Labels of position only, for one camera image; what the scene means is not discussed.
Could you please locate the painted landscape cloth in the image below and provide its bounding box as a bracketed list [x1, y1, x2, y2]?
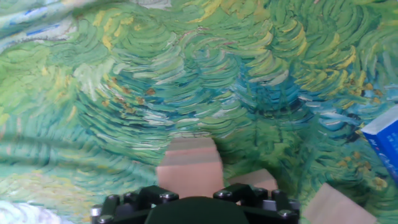
[0, 0, 398, 224]

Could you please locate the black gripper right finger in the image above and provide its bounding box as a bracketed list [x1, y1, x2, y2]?
[213, 182, 301, 224]

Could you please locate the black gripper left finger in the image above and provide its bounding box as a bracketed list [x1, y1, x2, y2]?
[90, 185, 180, 224]

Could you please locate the blue tissue pack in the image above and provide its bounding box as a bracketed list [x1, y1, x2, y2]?
[360, 105, 398, 185]

